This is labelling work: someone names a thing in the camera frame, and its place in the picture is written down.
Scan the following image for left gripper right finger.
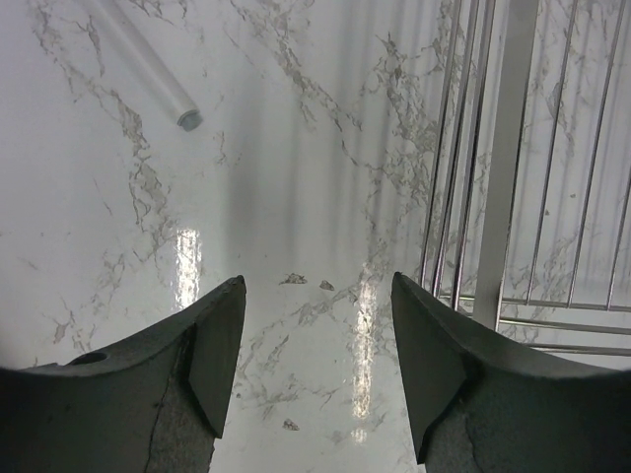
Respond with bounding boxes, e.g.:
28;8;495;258
391;273;630;472

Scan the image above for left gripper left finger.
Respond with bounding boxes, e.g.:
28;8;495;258
1;276;245;472

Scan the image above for white pen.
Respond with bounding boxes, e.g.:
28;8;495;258
81;1;203;132

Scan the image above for metal wire dish rack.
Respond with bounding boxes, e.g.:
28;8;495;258
418;1;630;367

